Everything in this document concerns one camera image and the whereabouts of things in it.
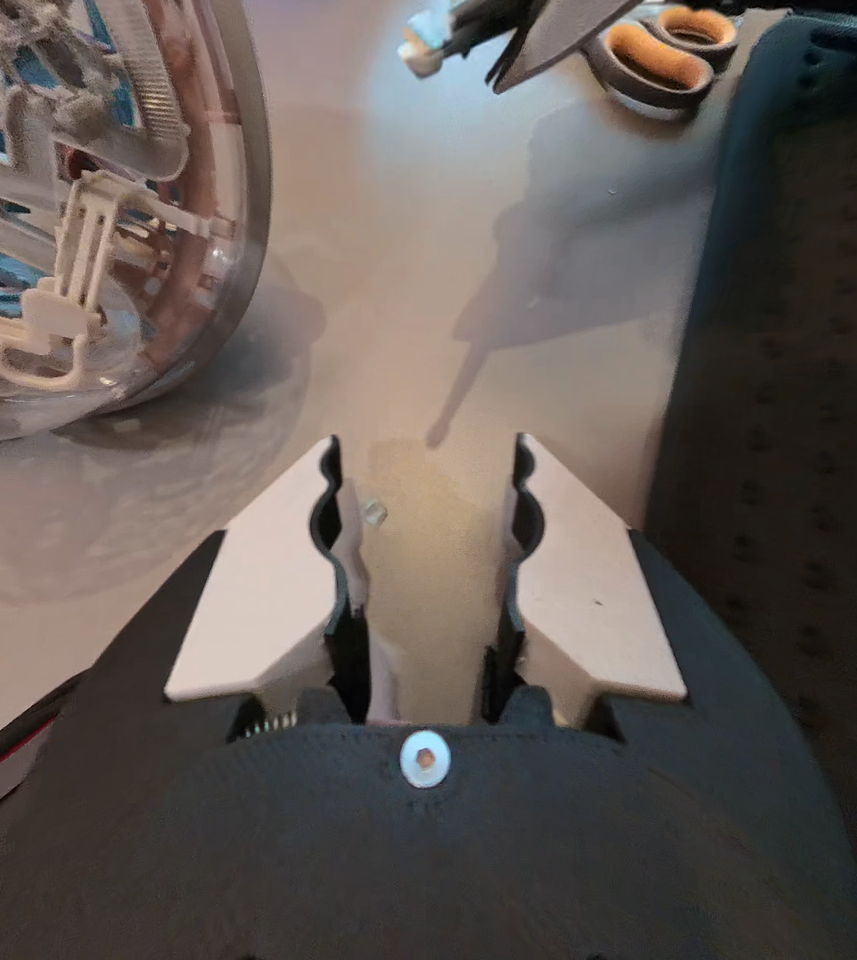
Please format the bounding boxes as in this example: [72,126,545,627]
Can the black perforated wrist rest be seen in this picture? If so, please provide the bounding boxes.
[646,15,857,960]

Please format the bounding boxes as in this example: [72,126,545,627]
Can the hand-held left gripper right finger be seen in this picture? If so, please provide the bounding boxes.
[478,432,689,721]

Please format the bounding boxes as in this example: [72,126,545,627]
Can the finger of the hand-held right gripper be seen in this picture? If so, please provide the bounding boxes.
[489,0,643,91]

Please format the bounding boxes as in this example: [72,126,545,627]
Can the clear maze ball toy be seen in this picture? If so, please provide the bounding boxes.
[0,0,272,451]

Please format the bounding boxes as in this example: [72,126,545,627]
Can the orange grey scissors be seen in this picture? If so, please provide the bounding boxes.
[586,0,740,121]

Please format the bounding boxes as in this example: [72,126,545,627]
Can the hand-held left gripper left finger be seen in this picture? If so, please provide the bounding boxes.
[166,435,400,721]

